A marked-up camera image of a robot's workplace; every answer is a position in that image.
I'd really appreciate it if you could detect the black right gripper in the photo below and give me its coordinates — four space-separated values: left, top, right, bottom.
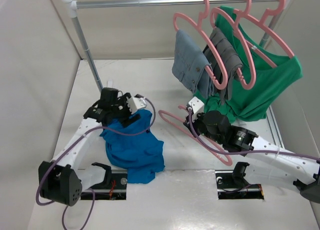
183 110 224 145

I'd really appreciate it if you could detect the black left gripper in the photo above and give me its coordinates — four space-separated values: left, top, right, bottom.
111 95 140 127

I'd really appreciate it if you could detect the blue t shirt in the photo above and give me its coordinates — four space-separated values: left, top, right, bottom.
99 109 166 185

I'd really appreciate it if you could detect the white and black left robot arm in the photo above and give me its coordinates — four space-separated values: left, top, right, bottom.
36 88 147 206

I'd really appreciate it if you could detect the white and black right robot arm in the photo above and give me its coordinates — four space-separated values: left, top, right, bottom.
184 107 320 203

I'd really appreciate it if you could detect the green t shirt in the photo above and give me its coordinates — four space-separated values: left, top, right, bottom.
194 15 303 123

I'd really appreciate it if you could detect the pink hanger with grey cloth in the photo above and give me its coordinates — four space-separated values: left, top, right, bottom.
209 0 257 90

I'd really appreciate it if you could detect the pink hanger with denim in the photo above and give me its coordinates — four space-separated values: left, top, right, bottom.
172 0 229 91

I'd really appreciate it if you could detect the pink hanger with green shirt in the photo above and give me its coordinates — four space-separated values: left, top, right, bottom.
233 0 294 68

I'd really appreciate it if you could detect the folded blue denim garment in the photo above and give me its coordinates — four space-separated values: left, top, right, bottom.
171 30 214 99

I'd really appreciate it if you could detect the folded grey garment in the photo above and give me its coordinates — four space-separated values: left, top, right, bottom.
203 27 243 105

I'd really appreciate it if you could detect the metal clothes rack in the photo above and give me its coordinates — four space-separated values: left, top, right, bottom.
61 0 278 90

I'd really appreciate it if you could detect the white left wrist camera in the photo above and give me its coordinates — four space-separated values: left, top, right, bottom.
126 94 147 114

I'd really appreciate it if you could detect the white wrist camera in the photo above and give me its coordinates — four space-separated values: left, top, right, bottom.
186 97 205 115
126 94 147 114

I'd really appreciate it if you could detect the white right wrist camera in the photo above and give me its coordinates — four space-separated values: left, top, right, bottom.
186 97 205 115

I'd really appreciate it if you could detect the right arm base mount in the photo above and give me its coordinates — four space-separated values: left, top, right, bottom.
215 162 264 200

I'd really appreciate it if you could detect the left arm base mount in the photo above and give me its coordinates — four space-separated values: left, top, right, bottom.
91 171 128 200

